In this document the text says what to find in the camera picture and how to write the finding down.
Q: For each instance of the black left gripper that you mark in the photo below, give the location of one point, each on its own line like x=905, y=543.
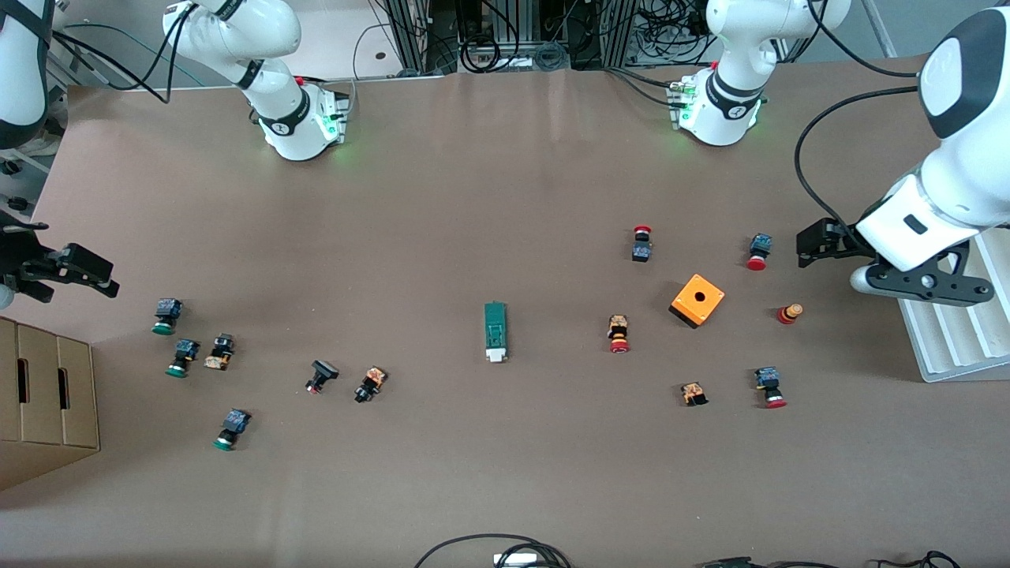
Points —
x=841, y=241

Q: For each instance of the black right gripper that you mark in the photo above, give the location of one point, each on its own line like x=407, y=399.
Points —
x=22, y=263

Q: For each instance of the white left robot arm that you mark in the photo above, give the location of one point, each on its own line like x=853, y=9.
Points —
x=734, y=55

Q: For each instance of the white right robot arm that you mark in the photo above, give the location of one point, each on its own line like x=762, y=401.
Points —
x=237, y=39

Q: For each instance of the red yellow button head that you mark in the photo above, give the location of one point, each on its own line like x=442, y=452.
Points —
x=789, y=313

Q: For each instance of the green pushbutton with blue block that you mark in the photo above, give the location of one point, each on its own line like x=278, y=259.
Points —
x=166, y=314
x=232, y=427
x=183, y=356

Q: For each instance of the black knob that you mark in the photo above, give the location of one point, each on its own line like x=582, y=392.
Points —
x=9, y=167
x=17, y=203

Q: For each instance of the brown cardboard box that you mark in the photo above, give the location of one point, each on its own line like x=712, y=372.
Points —
x=47, y=418

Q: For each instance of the white ridged plastic tray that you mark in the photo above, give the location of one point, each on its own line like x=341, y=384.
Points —
x=955, y=347

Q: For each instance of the orange contact block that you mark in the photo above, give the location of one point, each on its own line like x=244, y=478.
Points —
x=693, y=394

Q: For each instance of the grey metal bar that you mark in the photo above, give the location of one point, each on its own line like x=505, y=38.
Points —
x=880, y=30

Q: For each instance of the red emergency stop orange block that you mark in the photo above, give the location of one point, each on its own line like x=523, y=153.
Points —
x=619, y=333

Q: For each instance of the black square pushbutton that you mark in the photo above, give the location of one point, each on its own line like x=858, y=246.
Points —
x=321, y=373

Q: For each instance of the black round button orange block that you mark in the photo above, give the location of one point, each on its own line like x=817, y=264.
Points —
x=369, y=384

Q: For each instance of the small white device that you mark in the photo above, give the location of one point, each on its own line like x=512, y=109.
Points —
x=513, y=561

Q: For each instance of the black switch with orange block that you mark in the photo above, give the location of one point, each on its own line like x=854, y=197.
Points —
x=220, y=352

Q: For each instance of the orange button enclosure box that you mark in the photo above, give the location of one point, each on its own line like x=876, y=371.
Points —
x=685, y=303

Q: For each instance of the aluminium frame post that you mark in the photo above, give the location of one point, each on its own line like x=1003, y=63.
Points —
x=619, y=31
x=418, y=39

